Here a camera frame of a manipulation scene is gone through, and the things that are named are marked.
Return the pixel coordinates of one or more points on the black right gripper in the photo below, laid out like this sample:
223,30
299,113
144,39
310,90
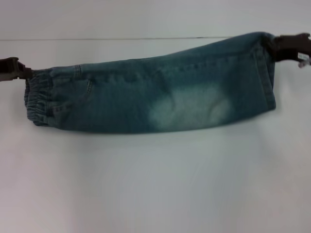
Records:
291,46

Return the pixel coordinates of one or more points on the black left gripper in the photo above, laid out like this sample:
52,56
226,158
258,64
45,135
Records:
8,69

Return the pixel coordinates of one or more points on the blue denim shorts with embroidery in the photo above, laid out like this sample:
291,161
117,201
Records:
145,97

